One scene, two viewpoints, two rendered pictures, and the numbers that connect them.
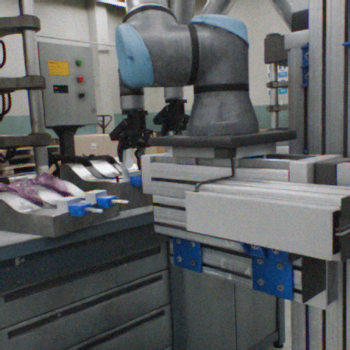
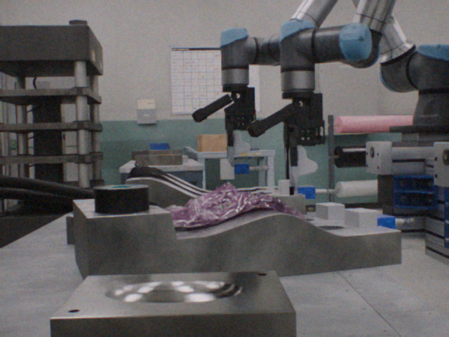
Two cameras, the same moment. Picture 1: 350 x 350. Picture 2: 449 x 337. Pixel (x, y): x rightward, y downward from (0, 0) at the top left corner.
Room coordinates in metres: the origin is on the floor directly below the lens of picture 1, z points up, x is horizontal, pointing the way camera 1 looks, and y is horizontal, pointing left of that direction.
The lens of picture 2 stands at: (0.60, 1.21, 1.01)
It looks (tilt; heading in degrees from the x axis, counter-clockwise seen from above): 3 degrees down; 312
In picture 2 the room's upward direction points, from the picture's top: 1 degrees counter-clockwise
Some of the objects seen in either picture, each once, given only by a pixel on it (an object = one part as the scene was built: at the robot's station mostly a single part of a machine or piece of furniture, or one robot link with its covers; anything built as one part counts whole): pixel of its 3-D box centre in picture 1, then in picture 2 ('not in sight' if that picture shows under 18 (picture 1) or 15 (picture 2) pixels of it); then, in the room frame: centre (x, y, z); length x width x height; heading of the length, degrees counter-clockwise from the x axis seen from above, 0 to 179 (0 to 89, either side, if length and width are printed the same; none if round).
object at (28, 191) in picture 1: (26, 186); (230, 205); (1.25, 0.46, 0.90); 0.26 x 0.18 x 0.08; 60
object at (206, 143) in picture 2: not in sight; (215, 145); (5.54, -4.21, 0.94); 0.41 x 0.33 x 0.29; 55
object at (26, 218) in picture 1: (25, 200); (230, 231); (1.24, 0.47, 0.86); 0.50 x 0.26 x 0.11; 60
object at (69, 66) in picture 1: (70, 189); not in sight; (2.21, 0.58, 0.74); 0.31 x 0.22 x 1.47; 133
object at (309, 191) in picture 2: (141, 180); (309, 192); (1.31, 0.12, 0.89); 0.13 x 0.05 x 0.05; 43
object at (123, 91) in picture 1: (130, 77); (298, 47); (1.32, 0.14, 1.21); 0.09 x 0.08 x 0.11; 12
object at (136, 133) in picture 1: (135, 130); (302, 120); (1.32, 0.13, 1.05); 0.09 x 0.08 x 0.12; 43
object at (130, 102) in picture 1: (133, 103); (297, 83); (1.33, 0.13, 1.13); 0.08 x 0.08 x 0.05
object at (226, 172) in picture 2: not in sight; (244, 168); (1.60, -0.01, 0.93); 0.13 x 0.05 x 0.05; 43
